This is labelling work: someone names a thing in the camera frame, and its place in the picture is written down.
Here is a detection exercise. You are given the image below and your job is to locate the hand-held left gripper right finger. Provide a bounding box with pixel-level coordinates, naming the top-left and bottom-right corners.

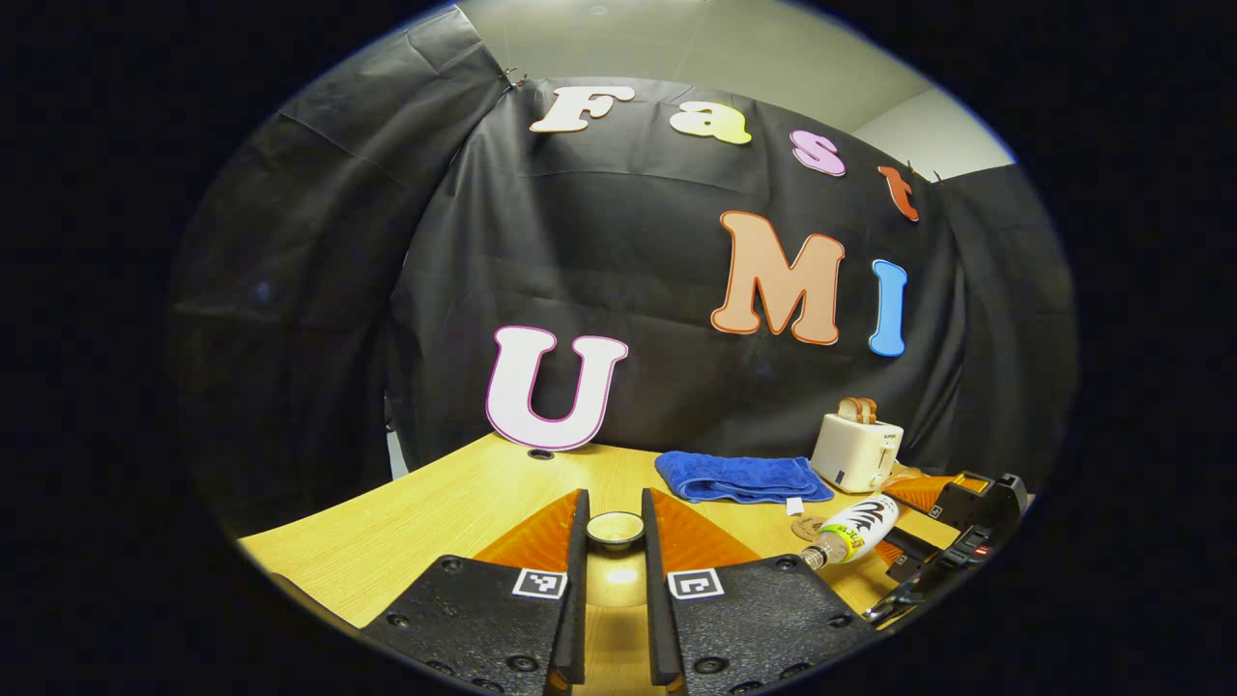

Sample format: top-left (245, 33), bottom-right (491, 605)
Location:
top-left (641, 486), bottom-right (876, 696)

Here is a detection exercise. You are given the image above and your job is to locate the clear water bottle striped label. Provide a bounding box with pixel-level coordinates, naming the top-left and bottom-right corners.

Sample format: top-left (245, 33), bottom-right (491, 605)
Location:
top-left (800, 493), bottom-right (902, 571)

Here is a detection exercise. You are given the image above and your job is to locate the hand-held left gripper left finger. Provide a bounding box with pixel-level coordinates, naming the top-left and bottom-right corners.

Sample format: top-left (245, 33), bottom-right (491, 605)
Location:
top-left (362, 488), bottom-right (590, 696)

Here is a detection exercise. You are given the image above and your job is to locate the folded blue towel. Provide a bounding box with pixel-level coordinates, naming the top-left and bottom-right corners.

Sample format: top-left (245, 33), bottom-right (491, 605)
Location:
top-left (654, 450), bottom-right (835, 516)

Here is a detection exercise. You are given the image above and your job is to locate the black backdrop cloth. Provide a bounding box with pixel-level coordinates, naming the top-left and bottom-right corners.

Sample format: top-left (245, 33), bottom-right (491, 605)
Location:
top-left (164, 10), bottom-right (1079, 537)

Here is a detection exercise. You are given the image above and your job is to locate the cream white toaster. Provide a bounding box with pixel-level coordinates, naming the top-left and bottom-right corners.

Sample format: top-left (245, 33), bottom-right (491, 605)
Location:
top-left (810, 413), bottom-right (906, 495)

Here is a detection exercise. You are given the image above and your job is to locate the yellow teacup lid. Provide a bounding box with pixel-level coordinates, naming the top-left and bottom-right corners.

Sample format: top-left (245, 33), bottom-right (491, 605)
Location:
top-left (580, 509), bottom-right (650, 608)

